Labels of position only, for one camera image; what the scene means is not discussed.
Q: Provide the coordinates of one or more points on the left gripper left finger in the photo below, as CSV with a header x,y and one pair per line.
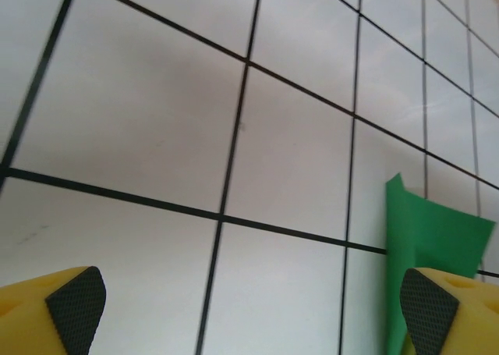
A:
x,y
43,316

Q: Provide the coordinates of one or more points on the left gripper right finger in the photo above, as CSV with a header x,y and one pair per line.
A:
x,y
452,316

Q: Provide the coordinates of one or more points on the green paper sheet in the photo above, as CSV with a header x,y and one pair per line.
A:
x,y
429,238

